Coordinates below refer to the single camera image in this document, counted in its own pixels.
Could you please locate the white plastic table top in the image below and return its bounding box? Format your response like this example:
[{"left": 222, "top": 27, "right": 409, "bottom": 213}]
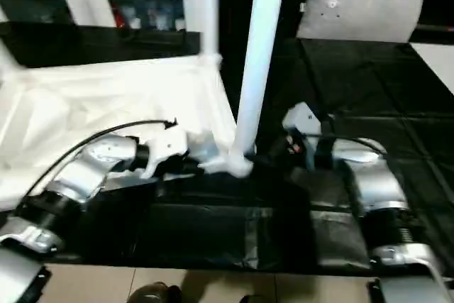
[{"left": 0, "top": 53, "right": 255, "bottom": 211}]

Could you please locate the white plastic table leg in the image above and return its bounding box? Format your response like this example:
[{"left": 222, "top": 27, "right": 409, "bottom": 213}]
[
  {"left": 231, "top": 0, "right": 289, "bottom": 169},
  {"left": 202, "top": 0, "right": 222, "bottom": 66},
  {"left": 0, "top": 37, "right": 26, "bottom": 77}
]

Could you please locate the black work mat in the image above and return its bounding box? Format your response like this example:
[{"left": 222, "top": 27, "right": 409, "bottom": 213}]
[{"left": 0, "top": 23, "right": 454, "bottom": 275}]

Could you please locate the grey cushion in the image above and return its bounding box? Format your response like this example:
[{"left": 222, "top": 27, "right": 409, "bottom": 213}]
[{"left": 297, "top": 0, "right": 427, "bottom": 43}]

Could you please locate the white sheet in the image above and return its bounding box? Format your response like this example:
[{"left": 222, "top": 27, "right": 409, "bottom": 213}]
[{"left": 411, "top": 42, "right": 454, "bottom": 94}]

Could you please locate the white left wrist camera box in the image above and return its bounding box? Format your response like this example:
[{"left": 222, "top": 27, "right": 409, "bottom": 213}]
[{"left": 140, "top": 127, "right": 189, "bottom": 177}]

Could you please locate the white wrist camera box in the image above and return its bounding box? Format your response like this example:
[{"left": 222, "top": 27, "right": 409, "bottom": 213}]
[
  {"left": 282, "top": 103, "right": 321, "bottom": 138},
  {"left": 140, "top": 127, "right": 189, "bottom": 177}
]

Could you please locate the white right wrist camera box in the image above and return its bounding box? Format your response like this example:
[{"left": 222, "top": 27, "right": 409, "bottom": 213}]
[{"left": 282, "top": 103, "right": 321, "bottom": 138}]

